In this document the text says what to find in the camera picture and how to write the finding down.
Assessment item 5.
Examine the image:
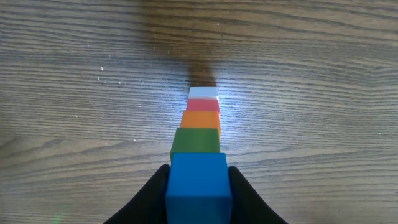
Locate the blue cube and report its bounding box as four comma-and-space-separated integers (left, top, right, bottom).
165, 152, 233, 224

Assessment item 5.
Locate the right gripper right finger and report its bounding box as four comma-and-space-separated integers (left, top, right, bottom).
228, 166, 289, 224

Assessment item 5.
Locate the white cube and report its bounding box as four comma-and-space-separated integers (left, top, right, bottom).
188, 86, 220, 100

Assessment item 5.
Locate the orange cube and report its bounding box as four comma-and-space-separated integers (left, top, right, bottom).
180, 110, 222, 139

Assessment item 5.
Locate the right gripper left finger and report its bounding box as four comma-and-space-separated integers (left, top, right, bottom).
103, 164, 171, 224

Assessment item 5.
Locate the red cube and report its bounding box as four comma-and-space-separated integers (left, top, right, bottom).
185, 98, 221, 113

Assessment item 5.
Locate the green cube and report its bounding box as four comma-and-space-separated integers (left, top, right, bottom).
169, 127, 221, 162

